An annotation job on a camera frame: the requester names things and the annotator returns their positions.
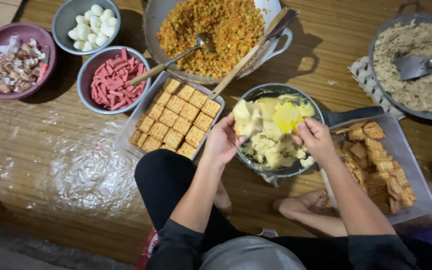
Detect person's right hand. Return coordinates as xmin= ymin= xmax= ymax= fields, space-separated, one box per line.
xmin=292 ymin=117 xmax=341 ymax=168

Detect person's left hand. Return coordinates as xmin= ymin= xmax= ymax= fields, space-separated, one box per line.
xmin=201 ymin=112 xmax=250 ymax=166

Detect pale dough lump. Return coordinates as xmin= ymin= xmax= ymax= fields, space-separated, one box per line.
xmin=232 ymin=99 xmax=263 ymax=138

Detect bright yellow dough piece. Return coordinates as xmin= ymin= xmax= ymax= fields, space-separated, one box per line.
xmin=272 ymin=102 xmax=305 ymax=135

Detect pale yellow mashed dough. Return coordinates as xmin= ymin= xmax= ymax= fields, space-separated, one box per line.
xmin=238 ymin=94 xmax=316 ymax=169

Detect rows of square crackers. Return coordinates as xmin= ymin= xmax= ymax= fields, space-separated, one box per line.
xmin=128 ymin=77 xmax=222 ymax=159

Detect person's left foot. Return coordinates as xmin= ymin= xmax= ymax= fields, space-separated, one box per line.
xmin=213 ymin=180 xmax=234 ymax=217

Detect person's foot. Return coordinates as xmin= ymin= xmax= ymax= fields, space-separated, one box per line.
xmin=273 ymin=189 xmax=349 ymax=238
xmin=213 ymin=180 xmax=234 ymax=217

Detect person's right foot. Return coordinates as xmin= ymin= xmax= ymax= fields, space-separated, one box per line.
xmin=273 ymin=189 xmax=349 ymax=238

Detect heap of loose crackers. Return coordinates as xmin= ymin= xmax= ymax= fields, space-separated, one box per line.
xmin=330 ymin=120 xmax=418 ymax=215

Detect person's black trousers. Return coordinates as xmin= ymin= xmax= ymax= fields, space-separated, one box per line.
xmin=134 ymin=149 xmax=352 ymax=270

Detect white patterned cloth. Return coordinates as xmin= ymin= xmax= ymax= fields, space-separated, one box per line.
xmin=347 ymin=55 xmax=406 ymax=121

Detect grey wok with shredded filling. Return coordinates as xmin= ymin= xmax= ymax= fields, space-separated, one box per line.
xmin=368 ymin=2 xmax=432 ymax=130

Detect long wooden spatula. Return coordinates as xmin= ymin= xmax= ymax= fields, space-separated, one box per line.
xmin=208 ymin=8 xmax=299 ymax=100

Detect clear tray with arranged crackers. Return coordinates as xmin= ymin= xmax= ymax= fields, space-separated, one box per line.
xmin=115 ymin=70 xmax=226 ymax=161

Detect clear container with loose crackers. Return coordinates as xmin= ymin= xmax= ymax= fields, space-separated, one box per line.
xmin=319 ymin=113 xmax=432 ymax=226

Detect orange fried vegetable mix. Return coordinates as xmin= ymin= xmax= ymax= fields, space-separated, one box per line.
xmin=157 ymin=0 xmax=266 ymax=79

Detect person's dark shirt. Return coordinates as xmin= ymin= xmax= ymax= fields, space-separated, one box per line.
xmin=145 ymin=218 xmax=432 ymax=270

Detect beige shredded filling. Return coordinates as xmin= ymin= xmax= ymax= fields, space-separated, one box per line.
xmin=373 ymin=19 xmax=432 ymax=112

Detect person's grey headscarf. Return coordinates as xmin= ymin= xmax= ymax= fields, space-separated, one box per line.
xmin=200 ymin=235 xmax=307 ymax=270

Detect pile of red sausage sticks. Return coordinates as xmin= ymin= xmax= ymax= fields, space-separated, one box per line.
xmin=90 ymin=47 xmax=148 ymax=111

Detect metal spatula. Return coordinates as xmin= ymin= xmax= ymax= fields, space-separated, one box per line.
xmin=392 ymin=55 xmax=432 ymax=82

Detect red patterned bag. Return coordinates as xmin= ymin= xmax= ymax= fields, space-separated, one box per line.
xmin=135 ymin=227 xmax=160 ymax=270

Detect clear plastic sheet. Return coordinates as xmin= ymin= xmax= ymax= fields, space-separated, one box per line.
xmin=0 ymin=105 xmax=153 ymax=218

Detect large white metal wok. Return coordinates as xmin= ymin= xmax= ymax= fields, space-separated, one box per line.
xmin=142 ymin=0 xmax=293 ymax=86

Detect grey bowl with sausage sticks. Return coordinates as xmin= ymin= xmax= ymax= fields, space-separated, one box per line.
xmin=76 ymin=46 xmax=152 ymax=115

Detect pile of white peeled eggs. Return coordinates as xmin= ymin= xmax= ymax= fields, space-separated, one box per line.
xmin=68 ymin=4 xmax=119 ymax=52

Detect grey bowl with peeled eggs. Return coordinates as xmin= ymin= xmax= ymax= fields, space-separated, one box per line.
xmin=52 ymin=0 xmax=122 ymax=56

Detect heap of egg shells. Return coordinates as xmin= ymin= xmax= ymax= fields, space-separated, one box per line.
xmin=0 ymin=36 xmax=47 ymax=94

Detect saucepan with black handle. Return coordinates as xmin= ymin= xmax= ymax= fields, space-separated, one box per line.
xmin=235 ymin=83 xmax=385 ymax=178

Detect metal spoon with wooden handle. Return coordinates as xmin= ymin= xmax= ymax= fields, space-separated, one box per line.
xmin=130 ymin=32 xmax=217 ymax=86

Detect red handled knife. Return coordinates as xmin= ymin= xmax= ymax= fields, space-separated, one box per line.
xmin=36 ymin=46 xmax=51 ymax=85

